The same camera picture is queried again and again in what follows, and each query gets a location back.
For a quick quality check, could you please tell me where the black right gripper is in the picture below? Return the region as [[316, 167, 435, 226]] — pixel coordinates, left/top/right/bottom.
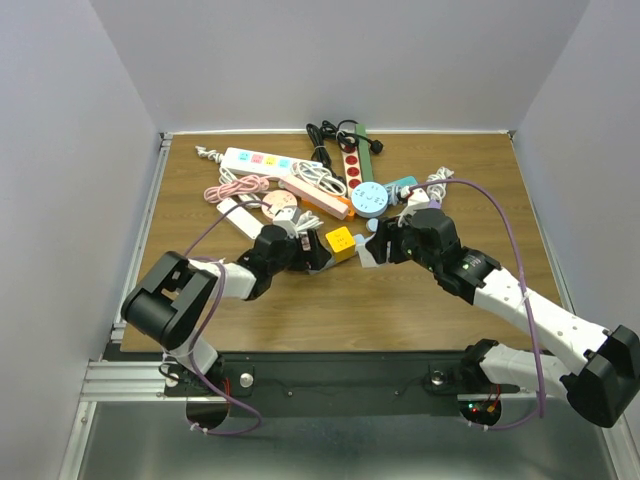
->
[[366, 213, 440, 273]]

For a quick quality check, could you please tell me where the yellow cube socket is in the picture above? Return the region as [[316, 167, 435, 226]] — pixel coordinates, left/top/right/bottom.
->
[[325, 226, 356, 263]]

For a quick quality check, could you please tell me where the light blue power strip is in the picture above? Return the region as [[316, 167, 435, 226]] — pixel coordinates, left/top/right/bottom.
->
[[298, 227, 378, 274]]

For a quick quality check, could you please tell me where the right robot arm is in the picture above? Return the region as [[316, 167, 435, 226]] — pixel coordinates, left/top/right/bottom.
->
[[356, 208, 639, 428]]

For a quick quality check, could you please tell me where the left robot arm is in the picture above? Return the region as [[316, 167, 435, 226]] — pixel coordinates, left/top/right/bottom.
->
[[120, 225, 332, 394]]

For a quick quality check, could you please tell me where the light blue round socket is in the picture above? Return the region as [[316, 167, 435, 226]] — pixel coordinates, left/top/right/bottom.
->
[[350, 182, 389, 219]]

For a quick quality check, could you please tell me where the orange power strip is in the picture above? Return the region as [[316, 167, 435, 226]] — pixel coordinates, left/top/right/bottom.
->
[[301, 197, 355, 221]]

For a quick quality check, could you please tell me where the pink power strip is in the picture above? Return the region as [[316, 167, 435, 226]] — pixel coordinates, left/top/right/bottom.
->
[[279, 175, 335, 205]]

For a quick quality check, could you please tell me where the pink round socket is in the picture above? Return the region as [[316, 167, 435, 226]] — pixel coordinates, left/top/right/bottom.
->
[[261, 190, 298, 220]]

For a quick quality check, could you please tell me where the teal usb power strip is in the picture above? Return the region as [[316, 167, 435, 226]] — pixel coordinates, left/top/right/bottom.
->
[[384, 175, 418, 191]]

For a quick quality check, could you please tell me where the plain white power strip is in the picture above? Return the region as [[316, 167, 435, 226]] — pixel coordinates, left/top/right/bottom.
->
[[216, 198, 264, 240]]

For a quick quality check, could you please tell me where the red and cream power strip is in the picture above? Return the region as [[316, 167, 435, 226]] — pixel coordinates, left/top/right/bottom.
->
[[338, 132, 362, 196]]

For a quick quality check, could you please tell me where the green power strip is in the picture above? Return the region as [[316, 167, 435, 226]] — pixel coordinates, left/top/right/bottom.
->
[[355, 123, 374, 182]]

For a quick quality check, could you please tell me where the white strip with coloured sockets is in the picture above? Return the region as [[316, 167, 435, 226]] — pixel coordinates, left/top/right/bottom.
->
[[219, 147, 302, 177]]

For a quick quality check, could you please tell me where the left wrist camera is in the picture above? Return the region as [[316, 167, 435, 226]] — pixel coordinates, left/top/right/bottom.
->
[[272, 206, 301, 237]]

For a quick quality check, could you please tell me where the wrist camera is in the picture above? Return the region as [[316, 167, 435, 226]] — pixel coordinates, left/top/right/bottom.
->
[[400, 187, 430, 220], [272, 206, 301, 237]]

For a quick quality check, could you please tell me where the grey-blue bundled cable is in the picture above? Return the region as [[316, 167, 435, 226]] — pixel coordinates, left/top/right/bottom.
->
[[382, 182, 416, 219]]

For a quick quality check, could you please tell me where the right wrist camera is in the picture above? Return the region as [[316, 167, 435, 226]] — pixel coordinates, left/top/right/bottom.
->
[[400, 187, 430, 220]]

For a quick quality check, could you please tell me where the white bundled cable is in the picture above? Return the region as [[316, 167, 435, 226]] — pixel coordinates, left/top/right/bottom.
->
[[290, 161, 348, 196]]

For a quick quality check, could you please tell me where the white knotted cable with plug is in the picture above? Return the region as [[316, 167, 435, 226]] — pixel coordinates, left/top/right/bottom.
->
[[425, 166, 455, 202]]

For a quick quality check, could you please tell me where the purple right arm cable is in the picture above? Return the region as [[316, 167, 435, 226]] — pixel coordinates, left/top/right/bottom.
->
[[399, 178, 547, 432]]

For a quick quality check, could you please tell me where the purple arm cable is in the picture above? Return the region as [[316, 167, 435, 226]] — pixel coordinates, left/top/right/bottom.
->
[[399, 178, 547, 432], [182, 199, 271, 437]]

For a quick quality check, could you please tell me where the pink bundled cable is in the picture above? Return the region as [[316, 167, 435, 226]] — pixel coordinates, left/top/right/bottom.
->
[[204, 175, 271, 207]]

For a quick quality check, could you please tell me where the black bundled cable with plug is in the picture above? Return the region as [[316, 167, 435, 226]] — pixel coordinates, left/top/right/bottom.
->
[[305, 119, 386, 167]]

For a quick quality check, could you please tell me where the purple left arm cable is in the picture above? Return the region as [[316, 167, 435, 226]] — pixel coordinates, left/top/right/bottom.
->
[[182, 199, 271, 437]]

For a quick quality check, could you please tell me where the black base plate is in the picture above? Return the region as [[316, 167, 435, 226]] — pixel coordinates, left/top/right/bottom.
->
[[160, 351, 517, 419]]

